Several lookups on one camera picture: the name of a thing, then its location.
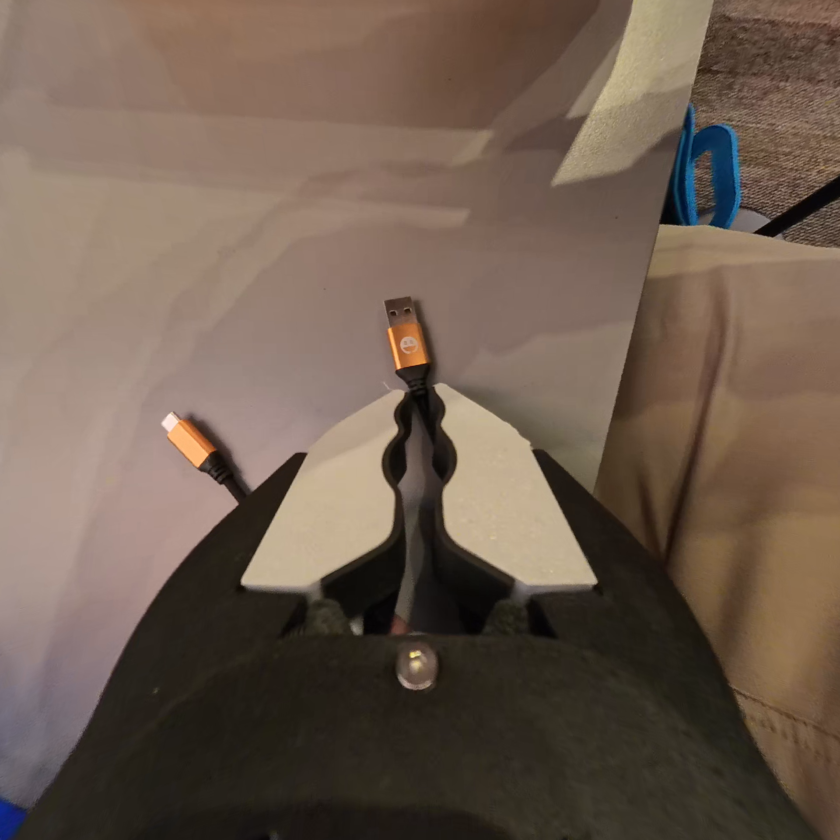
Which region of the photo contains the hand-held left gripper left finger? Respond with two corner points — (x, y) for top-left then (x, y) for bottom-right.
(239, 386), (413, 616)

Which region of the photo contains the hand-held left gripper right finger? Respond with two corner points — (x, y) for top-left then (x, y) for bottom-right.
(430, 383), (599, 626)

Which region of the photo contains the person's beige trouser leg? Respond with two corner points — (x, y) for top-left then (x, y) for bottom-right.
(594, 224), (840, 840)

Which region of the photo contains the orange-tipped black USB cable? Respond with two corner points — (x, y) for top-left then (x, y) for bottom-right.
(161, 297), (454, 503)

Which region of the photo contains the blue strap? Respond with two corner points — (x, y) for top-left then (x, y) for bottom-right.
(666, 104), (744, 229)

